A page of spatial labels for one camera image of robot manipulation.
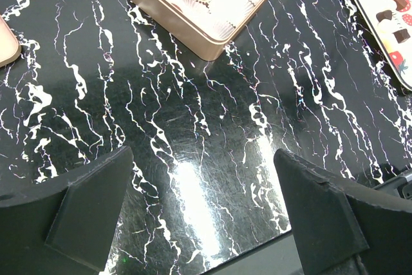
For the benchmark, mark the brown tin lid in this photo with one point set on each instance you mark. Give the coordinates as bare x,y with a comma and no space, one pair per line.
10,48

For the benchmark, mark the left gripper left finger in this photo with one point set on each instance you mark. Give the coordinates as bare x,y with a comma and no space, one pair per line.
66,224

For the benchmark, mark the white paper cup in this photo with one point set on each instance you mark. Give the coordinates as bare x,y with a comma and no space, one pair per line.
231,11

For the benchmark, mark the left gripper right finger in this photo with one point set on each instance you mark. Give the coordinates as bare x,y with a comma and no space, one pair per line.
343,227

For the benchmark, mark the strawberry pattern tray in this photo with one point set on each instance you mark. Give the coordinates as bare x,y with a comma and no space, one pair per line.
383,18

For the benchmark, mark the dark square chocolate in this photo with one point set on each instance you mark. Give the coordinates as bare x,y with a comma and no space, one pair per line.
401,35

